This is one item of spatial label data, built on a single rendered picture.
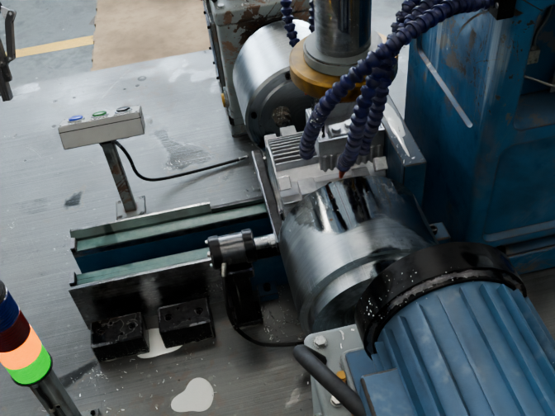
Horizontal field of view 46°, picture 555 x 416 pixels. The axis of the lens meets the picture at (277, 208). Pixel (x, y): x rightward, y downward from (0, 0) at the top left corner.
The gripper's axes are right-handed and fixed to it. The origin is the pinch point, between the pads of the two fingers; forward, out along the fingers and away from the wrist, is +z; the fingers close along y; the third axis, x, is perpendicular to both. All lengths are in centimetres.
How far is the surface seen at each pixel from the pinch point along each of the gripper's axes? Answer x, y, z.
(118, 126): -3.5, 20.6, 12.5
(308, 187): -32, 54, 23
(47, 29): 268, -40, 9
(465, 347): -92, 57, 18
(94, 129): -3.5, 15.8, 12.1
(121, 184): 3.9, 17.2, 27.3
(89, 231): -12.5, 10.8, 30.6
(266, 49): -4, 54, 2
